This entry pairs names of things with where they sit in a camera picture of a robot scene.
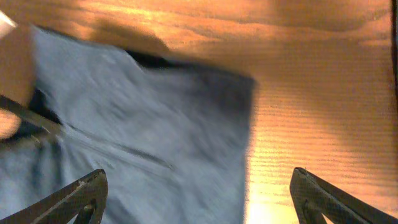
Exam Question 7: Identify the dark navy shorts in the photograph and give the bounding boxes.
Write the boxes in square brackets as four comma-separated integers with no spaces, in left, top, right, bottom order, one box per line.
[1,27,254,224]

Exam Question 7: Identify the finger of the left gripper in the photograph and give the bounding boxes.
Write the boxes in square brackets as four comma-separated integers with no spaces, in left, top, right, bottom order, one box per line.
[1,95,61,136]

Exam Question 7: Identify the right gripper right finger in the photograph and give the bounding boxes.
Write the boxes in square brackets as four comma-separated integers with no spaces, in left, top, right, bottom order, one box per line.
[290,167,397,224]

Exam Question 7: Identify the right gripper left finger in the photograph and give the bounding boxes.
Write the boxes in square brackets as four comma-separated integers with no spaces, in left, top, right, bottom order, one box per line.
[1,169,108,224]

